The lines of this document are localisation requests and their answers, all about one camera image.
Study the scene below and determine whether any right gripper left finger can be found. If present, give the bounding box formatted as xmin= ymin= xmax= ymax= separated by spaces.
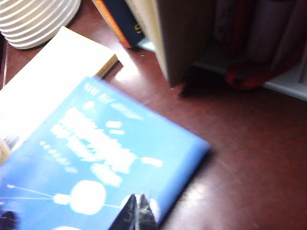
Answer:
xmin=109 ymin=194 xmax=138 ymax=230

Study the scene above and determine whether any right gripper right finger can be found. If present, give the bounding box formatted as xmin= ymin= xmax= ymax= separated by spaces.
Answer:
xmin=138 ymin=193 xmax=159 ymax=230

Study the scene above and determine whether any blue paperback book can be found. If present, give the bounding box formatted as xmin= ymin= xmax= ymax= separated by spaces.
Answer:
xmin=0 ymin=76 xmax=212 ymax=230

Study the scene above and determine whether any pale yellow paperback book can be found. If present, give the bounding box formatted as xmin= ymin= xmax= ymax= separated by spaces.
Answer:
xmin=0 ymin=25 xmax=118 ymax=166

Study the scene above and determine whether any cream book with Chinese text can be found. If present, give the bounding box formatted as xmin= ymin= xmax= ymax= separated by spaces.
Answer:
xmin=124 ymin=0 xmax=200 ymax=89

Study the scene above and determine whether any orange Human Compatible book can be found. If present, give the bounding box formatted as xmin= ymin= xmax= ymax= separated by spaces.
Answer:
xmin=92 ymin=0 xmax=146 ymax=49

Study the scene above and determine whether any white ribbed jug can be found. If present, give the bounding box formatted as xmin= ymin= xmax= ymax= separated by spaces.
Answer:
xmin=0 ymin=0 xmax=81 ymax=50

